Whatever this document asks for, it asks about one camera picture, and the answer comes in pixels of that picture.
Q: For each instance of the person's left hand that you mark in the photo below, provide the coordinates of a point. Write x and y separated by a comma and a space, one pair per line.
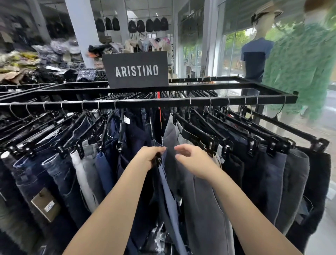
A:
147, 156

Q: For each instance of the person's right hand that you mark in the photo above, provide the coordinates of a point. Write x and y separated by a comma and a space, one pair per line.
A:
199, 163

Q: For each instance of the person's right thumb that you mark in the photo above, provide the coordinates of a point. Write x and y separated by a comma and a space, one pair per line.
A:
181, 158

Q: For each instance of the person's left thumb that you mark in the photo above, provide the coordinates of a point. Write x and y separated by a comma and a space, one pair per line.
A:
158, 149

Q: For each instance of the black clip trouser hanger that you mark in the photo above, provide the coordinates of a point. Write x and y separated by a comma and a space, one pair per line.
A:
159, 160

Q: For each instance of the person's left forearm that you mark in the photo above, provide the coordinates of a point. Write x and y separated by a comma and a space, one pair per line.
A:
110, 215

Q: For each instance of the person's right forearm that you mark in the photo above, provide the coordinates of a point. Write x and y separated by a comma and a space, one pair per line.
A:
246, 218

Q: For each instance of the slate blue trousers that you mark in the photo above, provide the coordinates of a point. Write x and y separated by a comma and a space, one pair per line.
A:
169, 210

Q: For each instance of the black metal clothes rack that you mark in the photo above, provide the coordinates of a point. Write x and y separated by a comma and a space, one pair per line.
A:
183, 100

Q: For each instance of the row of black clip hangers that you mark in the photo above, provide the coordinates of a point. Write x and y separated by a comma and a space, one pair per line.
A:
262, 138

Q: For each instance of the black brand sign board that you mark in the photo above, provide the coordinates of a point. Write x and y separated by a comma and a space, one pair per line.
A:
157, 59

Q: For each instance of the row of hanging dark trousers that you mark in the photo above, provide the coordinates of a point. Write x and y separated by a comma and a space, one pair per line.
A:
273, 184

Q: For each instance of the display of pale bags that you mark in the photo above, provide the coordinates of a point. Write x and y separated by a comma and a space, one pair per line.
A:
147, 44

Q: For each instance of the glass shop door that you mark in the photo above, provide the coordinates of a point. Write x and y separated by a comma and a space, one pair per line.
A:
195, 39

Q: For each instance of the row of black hanging backpacks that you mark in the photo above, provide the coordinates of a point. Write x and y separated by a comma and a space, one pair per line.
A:
149, 25

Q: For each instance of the navy t-shirt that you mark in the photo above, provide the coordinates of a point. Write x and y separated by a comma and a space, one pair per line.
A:
256, 59

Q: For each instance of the brown paper jeans tag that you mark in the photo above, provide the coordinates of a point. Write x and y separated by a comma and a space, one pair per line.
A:
46, 203

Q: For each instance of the white square pillar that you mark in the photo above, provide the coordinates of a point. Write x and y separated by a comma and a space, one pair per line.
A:
82, 29

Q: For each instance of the pile of folded clothes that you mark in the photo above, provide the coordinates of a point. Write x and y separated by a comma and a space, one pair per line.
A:
52, 51

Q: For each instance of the green patterned shirt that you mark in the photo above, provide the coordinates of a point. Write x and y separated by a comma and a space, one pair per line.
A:
299, 68

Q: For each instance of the mannequin with hat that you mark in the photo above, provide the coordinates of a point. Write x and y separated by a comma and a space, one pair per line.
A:
265, 27

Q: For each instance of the mannequin with green shirt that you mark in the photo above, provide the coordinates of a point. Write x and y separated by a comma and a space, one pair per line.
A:
312, 15

